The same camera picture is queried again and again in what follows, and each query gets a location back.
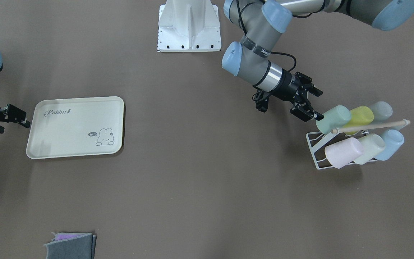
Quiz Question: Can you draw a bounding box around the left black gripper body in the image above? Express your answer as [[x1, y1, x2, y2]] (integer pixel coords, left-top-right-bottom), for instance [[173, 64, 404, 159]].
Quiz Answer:
[[252, 72, 313, 113]]

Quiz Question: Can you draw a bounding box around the green plastic cup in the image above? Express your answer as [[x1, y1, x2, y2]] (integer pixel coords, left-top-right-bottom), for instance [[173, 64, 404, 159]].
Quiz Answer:
[[316, 105, 352, 135]]

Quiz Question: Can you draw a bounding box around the cream rabbit tray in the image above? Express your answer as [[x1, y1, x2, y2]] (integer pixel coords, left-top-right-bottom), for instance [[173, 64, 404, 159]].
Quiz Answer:
[[26, 96, 125, 159]]

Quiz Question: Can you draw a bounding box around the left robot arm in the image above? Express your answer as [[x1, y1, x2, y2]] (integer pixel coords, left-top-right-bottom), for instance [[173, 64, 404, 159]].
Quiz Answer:
[[222, 0, 414, 122]]

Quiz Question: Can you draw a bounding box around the pink plastic cup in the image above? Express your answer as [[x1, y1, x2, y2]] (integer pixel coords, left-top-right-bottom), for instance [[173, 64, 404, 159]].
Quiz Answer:
[[324, 137, 364, 169]]

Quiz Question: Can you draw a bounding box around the yellow plastic cup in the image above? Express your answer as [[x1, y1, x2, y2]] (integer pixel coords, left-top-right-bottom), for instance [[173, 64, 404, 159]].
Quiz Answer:
[[343, 105, 374, 128]]

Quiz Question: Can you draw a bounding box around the grey blue plastic cup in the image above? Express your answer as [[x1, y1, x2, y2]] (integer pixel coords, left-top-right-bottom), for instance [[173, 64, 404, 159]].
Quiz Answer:
[[368, 101, 393, 123]]

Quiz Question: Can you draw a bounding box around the cream plastic cup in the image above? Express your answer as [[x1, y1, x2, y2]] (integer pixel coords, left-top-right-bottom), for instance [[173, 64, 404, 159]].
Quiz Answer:
[[353, 134, 386, 164]]

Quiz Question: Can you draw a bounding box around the light blue plastic cup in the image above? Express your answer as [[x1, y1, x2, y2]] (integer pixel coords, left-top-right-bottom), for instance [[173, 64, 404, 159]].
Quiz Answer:
[[374, 129, 405, 161]]

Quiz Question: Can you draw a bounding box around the grey folded cloth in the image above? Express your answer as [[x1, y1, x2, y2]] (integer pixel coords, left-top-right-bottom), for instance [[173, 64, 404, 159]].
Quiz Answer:
[[44, 232, 96, 259]]

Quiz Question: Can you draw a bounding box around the white wire cup rack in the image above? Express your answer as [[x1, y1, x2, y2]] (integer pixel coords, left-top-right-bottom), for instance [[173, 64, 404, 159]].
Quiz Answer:
[[306, 131, 376, 169]]

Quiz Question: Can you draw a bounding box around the wooden rack handle rod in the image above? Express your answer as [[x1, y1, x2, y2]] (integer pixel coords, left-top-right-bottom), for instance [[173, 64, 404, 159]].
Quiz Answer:
[[331, 119, 411, 134]]

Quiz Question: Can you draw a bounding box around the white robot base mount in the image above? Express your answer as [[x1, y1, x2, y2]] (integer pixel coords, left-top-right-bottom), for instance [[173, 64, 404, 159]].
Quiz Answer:
[[157, 0, 222, 53]]

